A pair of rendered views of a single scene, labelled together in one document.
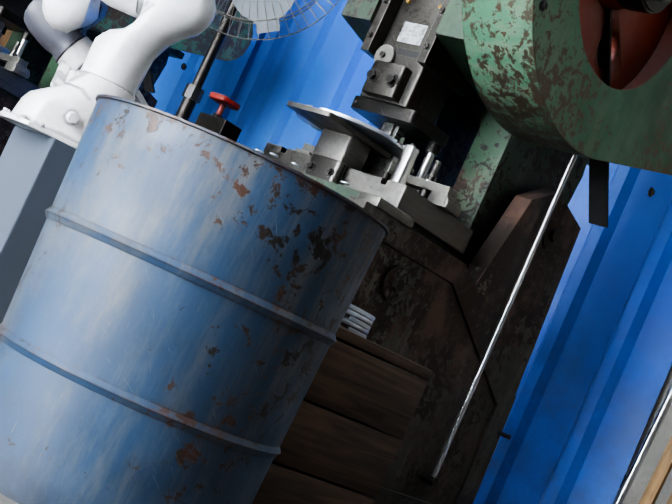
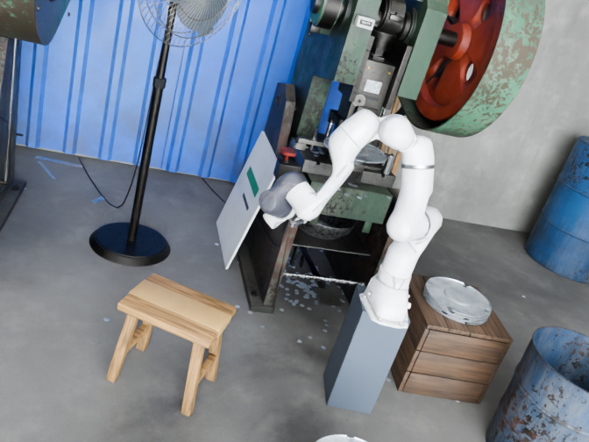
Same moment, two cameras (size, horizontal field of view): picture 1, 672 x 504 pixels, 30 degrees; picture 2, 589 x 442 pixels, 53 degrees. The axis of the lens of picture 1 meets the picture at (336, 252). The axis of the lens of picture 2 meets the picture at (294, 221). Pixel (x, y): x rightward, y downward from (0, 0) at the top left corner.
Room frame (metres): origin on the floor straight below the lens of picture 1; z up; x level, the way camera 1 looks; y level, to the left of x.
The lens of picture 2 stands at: (1.71, 2.36, 1.51)
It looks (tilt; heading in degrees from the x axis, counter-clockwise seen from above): 24 degrees down; 300
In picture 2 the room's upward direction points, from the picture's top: 17 degrees clockwise
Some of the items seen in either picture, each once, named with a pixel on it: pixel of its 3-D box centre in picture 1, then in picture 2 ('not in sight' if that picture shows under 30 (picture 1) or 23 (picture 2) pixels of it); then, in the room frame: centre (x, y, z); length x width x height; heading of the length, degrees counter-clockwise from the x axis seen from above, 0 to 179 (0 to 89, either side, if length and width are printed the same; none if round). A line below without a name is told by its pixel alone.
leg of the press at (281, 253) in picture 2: not in sight; (269, 182); (3.23, 0.11, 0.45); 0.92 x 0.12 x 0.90; 140
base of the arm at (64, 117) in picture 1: (72, 108); (391, 292); (2.30, 0.55, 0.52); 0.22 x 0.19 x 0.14; 129
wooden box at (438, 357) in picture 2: (247, 397); (440, 336); (2.19, 0.04, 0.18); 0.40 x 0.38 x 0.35; 132
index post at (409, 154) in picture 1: (405, 164); (388, 163); (2.74, -0.06, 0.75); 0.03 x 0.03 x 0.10; 50
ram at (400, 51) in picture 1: (417, 52); (367, 89); (2.92, 0.02, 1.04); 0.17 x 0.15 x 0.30; 140
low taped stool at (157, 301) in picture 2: not in sight; (171, 343); (2.81, 1.06, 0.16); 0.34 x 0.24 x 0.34; 21
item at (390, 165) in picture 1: (377, 164); not in sight; (2.95, 0.00, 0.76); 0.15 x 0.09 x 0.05; 50
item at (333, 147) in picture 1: (329, 152); (354, 167); (2.82, 0.11, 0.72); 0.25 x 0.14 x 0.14; 140
